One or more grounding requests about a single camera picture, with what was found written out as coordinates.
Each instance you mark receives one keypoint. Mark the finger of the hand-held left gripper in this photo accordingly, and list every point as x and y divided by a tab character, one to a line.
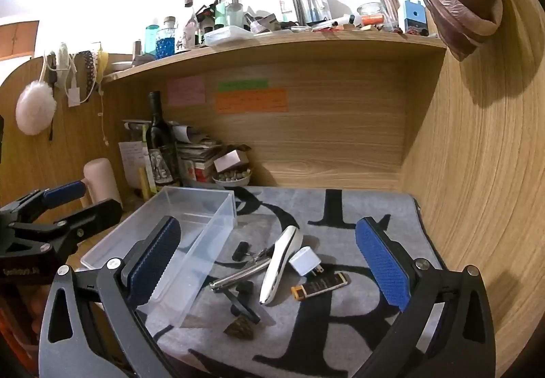
64	194
93	216

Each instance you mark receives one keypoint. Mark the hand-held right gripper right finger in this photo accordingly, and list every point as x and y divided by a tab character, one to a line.
383	267

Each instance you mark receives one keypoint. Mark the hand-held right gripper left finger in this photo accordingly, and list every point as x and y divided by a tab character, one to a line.
153	263

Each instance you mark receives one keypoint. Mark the clear plastic box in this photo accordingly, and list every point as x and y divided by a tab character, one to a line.
191	207

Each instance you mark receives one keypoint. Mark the white charger plug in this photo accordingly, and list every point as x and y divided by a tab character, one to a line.
304	259

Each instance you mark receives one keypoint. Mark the black phone holder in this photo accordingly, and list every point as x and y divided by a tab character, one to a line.
243	306

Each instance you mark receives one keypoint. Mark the white oval handheld device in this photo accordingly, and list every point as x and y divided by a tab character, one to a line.
276	263

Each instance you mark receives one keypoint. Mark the cream mug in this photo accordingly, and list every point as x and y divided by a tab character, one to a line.
100	177

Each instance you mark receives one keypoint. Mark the grey mat with black letters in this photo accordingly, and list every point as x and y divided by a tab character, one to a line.
383	201

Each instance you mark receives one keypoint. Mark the black brown lighter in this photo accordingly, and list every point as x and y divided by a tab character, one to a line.
319	286

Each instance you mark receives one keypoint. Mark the white note paper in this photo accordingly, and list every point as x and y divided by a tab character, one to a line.
131	160

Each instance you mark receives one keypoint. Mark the white bath puff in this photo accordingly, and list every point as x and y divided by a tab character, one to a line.
35	107

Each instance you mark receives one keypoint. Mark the glass cup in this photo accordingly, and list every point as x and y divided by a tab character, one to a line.
135	125

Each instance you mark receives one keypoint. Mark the dark wine bottle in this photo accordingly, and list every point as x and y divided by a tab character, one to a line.
159	139

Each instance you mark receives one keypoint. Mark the brown pinecone piece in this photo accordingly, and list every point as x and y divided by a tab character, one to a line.
238	326

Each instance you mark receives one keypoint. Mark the bowl of pebbles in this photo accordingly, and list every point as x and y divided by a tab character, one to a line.
230	180

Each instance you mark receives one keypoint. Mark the stack of books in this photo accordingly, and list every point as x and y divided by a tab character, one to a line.
196	156

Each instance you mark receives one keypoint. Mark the black lace band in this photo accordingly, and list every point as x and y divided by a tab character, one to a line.
88	71

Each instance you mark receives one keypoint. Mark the small pink box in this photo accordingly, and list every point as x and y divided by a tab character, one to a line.
230	160

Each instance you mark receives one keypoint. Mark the white hanging brush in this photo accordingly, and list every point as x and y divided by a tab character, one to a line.
64	56

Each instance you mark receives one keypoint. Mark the yellow hanging item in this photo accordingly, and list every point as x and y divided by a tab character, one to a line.
102	60

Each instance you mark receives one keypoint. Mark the pink sticky note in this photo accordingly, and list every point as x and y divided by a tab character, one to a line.
186	92

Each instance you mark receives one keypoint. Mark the teal plastic bottle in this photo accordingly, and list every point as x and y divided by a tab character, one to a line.
151	41

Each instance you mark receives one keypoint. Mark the glass bottle with blue beads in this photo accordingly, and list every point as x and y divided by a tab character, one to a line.
165	43

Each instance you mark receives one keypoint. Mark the orange sticky note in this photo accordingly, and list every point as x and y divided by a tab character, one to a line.
251	101

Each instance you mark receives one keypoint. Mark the green sticky note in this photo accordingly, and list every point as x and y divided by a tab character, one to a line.
242	85

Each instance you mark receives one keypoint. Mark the clear glass bottle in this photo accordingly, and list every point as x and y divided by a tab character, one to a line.
190	20

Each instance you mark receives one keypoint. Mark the white plastic case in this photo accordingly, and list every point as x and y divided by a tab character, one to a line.
225	36

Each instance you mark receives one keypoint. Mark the green pump bottle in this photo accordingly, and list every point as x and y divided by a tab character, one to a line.
222	11

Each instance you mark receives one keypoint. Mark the blue box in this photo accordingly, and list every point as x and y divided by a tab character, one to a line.
414	18

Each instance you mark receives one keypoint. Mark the short glass jar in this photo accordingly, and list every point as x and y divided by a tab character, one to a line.
370	13

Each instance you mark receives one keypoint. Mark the tall glass jar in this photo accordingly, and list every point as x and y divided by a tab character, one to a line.
387	3

